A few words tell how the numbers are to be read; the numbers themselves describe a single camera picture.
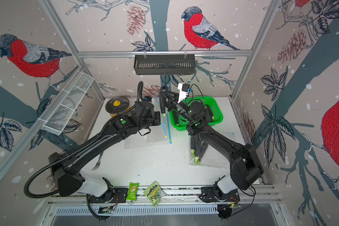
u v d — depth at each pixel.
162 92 0.65
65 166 0.40
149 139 0.95
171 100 0.62
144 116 0.55
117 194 0.74
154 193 0.74
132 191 0.74
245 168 0.42
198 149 0.85
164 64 1.07
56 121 0.80
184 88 0.59
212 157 0.89
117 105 0.99
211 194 0.73
